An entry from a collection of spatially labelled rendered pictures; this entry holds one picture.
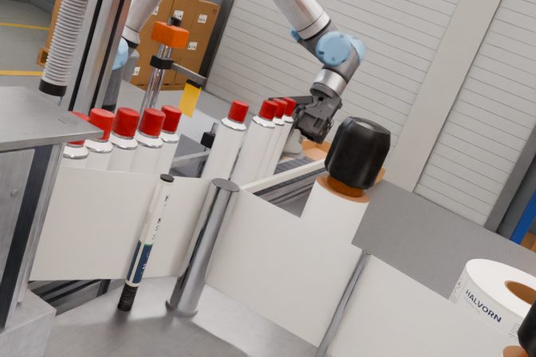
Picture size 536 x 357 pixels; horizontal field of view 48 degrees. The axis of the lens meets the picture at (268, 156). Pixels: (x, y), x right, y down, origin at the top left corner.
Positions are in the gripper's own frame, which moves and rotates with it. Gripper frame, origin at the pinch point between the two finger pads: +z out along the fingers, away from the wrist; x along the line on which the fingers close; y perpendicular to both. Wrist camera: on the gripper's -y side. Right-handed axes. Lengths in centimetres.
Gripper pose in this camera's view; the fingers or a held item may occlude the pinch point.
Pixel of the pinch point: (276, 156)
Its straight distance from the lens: 144.4
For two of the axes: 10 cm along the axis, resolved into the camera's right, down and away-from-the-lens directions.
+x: 2.1, 3.5, 9.1
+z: -5.1, 8.3, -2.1
